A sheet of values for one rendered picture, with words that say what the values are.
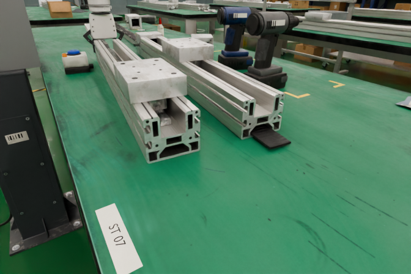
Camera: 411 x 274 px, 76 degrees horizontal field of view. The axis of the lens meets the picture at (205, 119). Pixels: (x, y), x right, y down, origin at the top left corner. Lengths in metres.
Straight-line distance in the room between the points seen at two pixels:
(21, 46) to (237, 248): 1.04
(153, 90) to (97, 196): 0.20
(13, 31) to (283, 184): 1.03
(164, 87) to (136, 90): 0.05
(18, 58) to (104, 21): 0.34
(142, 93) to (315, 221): 0.34
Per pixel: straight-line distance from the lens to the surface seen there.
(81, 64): 1.04
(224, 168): 0.45
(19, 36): 1.18
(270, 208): 0.39
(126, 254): 0.34
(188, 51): 0.77
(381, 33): 2.10
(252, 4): 5.66
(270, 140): 0.52
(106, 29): 1.22
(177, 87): 0.50
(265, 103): 0.56
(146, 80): 0.48
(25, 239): 1.56
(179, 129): 0.47
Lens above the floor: 1.05
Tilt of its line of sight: 26 degrees down
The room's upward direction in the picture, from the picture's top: 1 degrees clockwise
